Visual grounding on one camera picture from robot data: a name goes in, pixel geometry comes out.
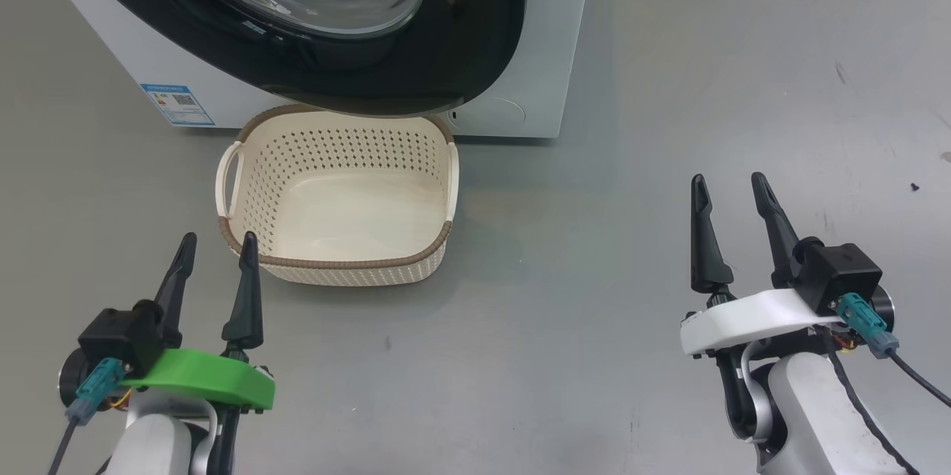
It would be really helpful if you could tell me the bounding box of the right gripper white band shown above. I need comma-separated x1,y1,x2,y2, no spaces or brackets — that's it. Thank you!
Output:
680,172,844,440

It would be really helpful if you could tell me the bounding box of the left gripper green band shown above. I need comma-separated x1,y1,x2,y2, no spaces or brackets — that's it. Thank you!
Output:
123,231,276,475

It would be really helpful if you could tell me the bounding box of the cream perforated laundry basket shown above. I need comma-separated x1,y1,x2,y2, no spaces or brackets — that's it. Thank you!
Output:
215,105,460,287

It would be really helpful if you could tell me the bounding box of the white front-load washing machine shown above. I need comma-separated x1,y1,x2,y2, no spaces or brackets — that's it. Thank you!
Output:
26,0,597,140

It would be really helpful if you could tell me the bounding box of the blue energy label sticker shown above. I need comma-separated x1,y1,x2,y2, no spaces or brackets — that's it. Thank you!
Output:
140,83,216,127

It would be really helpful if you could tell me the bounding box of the left camera cable teal plug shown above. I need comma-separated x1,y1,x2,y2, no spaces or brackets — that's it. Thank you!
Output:
47,358,126,475

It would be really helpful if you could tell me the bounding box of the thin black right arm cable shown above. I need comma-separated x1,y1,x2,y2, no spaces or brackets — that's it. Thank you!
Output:
819,326,922,475

